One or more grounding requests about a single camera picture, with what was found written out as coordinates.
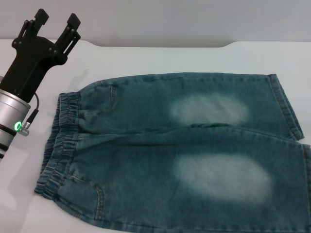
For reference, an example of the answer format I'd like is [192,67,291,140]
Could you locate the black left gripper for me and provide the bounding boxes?
[0,9,82,103]

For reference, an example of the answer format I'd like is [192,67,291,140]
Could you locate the blue denim shorts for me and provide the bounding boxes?
[34,72,311,233]

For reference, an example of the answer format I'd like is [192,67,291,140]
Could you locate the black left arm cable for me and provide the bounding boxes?
[20,93,40,136]

